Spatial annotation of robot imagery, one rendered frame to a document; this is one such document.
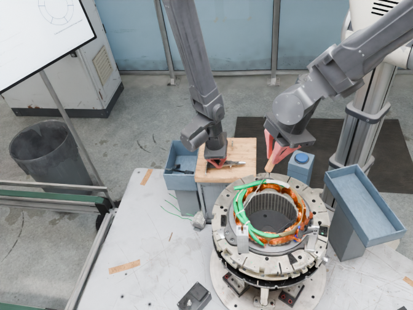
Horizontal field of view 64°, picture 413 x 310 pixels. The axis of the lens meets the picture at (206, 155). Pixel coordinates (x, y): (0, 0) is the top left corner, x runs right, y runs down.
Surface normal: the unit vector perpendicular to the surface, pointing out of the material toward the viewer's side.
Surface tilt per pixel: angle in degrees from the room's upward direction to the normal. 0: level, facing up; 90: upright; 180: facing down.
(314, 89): 40
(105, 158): 0
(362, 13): 90
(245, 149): 0
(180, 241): 0
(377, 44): 99
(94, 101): 90
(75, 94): 90
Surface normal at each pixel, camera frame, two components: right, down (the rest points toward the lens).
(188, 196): -0.11, 0.73
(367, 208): -0.11, -0.69
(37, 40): 0.78, 0.28
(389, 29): -0.77, 0.59
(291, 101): -0.56, 0.43
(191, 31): 0.65, 0.50
